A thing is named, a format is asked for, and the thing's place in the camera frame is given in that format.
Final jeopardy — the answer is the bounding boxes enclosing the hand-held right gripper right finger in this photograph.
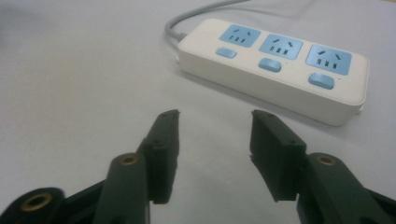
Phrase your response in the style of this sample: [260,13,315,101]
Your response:
[249,109,394,224]

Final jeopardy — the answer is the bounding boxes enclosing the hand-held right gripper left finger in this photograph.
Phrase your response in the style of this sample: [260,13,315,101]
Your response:
[92,108,181,224]

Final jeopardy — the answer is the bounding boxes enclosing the white power strip blue sockets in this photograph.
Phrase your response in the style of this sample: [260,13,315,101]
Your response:
[176,18,372,127]

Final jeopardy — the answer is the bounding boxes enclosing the grey power strip cable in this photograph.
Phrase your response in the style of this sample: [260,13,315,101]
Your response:
[163,0,250,45]

